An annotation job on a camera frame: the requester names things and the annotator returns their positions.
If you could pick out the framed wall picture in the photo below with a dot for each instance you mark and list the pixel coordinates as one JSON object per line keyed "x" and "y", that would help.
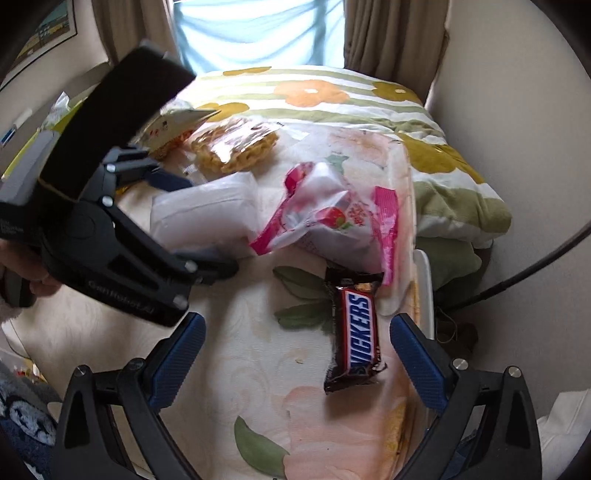
{"x": 41, "y": 32}

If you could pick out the clear plastic bag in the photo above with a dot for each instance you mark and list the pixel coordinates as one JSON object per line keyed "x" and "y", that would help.
{"x": 364, "y": 152}

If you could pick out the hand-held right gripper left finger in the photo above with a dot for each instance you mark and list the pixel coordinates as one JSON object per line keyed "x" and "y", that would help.
{"x": 178, "y": 360}

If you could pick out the brown chocolate bar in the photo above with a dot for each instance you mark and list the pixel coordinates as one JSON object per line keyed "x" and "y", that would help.
{"x": 358, "y": 332}

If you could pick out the silver blue snack packet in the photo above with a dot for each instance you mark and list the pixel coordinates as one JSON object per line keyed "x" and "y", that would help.
{"x": 57, "y": 108}

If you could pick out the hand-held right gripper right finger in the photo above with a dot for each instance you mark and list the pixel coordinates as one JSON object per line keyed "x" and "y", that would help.
{"x": 418, "y": 360}

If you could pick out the person's left hand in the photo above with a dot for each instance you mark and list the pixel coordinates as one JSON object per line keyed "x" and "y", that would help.
{"x": 34, "y": 274}

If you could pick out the pink strawberry snack packet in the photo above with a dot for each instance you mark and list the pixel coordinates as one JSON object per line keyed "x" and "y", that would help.
{"x": 323, "y": 217}

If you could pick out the white cloth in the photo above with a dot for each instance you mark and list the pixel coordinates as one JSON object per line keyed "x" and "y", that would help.
{"x": 563, "y": 429}

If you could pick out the blue white patterned rug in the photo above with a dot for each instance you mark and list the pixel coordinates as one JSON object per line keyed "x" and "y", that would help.
{"x": 23, "y": 415}

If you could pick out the white plastic snack packet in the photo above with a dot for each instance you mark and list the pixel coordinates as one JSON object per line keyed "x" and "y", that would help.
{"x": 203, "y": 212}

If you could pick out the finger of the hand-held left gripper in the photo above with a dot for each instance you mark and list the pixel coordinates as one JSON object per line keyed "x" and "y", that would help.
{"x": 173, "y": 180}
{"x": 212, "y": 267}

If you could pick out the white floral folding table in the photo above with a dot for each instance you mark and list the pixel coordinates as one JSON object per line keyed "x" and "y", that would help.
{"x": 258, "y": 350}

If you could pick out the honeycomb snack packet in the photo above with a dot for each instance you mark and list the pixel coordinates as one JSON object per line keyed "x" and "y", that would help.
{"x": 235, "y": 143}

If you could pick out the white orange snack packet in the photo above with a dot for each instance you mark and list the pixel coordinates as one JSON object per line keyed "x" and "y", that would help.
{"x": 175, "y": 127}

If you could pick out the brown curtain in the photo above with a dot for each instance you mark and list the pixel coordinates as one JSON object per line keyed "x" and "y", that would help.
{"x": 138, "y": 27}
{"x": 392, "y": 37}

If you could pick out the floral striped blanket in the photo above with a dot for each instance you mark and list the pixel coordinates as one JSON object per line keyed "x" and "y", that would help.
{"x": 438, "y": 152}

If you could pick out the yellow green cardboard box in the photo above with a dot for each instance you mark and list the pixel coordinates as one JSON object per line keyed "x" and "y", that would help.
{"x": 18, "y": 161}

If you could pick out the light blue cloth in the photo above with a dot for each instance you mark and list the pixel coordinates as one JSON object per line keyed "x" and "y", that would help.
{"x": 258, "y": 32}

